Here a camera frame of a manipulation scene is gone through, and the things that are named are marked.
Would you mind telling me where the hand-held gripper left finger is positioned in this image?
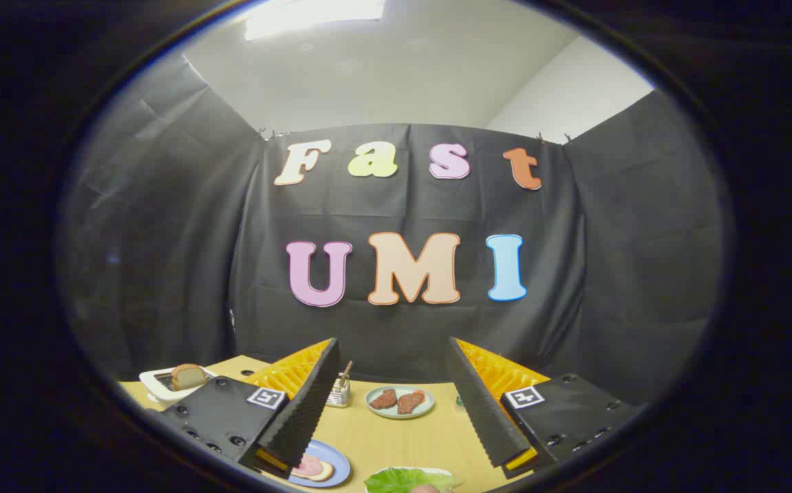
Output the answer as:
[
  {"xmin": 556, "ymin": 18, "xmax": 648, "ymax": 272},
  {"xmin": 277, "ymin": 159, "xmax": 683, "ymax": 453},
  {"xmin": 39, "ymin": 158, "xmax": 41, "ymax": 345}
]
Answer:
[{"xmin": 162, "ymin": 338, "xmax": 342, "ymax": 480}]

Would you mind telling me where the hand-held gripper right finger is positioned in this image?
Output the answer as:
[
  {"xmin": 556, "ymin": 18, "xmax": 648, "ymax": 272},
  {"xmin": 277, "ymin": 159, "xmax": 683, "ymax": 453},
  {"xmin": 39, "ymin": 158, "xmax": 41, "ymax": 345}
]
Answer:
[{"xmin": 445, "ymin": 336, "xmax": 645, "ymax": 480}]

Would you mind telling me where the green lettuce leaf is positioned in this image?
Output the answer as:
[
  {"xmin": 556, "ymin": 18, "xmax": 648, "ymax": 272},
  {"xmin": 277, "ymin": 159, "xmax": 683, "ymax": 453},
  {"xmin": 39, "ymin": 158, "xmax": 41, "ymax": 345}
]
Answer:
[{"xmin": 364, "ymin": 467, "xmax": 455, "ymax": 493}]

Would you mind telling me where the plain bread slice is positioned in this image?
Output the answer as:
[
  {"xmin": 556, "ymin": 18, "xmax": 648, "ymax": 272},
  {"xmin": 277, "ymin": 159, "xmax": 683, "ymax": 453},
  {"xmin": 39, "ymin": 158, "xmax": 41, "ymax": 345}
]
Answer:
[{"xmin": 171, "ymin": 364, "xmax": 208, "ymax": 391}]

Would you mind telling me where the blue plate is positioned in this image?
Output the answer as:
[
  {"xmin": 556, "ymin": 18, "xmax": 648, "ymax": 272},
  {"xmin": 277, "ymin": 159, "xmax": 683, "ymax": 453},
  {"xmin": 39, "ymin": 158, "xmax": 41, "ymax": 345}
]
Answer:
[{"xmin": 288, "ymin": 439, "xmax": 351, "ymax": 488}]

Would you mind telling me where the bread slice under ham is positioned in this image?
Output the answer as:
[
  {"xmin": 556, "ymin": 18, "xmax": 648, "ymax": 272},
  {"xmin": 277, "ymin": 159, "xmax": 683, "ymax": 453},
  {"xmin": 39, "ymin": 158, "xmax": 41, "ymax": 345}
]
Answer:
[{"xmin": 291, "ymin": 453, "xmax": 335, "ymax": 483}]

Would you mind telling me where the white rectangular plate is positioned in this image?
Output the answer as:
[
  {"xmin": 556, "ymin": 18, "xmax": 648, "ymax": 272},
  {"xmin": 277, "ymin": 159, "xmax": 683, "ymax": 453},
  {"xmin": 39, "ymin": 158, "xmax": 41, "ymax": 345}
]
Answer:
[{"xmin": 367, "ymin": 467, "xmax": 464, "ymax": 492}]

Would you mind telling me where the pale green plate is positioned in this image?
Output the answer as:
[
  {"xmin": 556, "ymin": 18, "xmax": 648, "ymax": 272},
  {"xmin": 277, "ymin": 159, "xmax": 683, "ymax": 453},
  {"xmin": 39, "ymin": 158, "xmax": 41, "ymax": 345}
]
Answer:
[{"xmin": 366, "ymin": 385, "xmax": 435, "ymax": 420}]

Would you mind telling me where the white toaster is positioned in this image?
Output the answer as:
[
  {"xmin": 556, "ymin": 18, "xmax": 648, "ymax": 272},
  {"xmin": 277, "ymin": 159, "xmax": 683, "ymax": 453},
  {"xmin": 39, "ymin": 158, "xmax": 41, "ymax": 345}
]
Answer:
[{"xmin": 139, "ymin": 366, "xmax": 216, "ymax": 402}]

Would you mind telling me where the black backdrop cloth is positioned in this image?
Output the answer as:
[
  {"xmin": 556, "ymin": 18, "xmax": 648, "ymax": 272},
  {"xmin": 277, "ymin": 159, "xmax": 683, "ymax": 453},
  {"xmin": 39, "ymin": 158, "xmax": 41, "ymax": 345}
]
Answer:
[{"xmin": 57, "ymin": 51, "xmax": 724, "ymax": 405}]

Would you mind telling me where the wire utensil holder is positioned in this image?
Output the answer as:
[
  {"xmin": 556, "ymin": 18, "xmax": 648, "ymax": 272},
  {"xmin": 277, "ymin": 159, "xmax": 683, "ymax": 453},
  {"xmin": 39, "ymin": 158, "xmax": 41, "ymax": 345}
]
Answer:
[{"xmin": 326, "ymin": 377, "xmax": 351, "ymax": 409}]

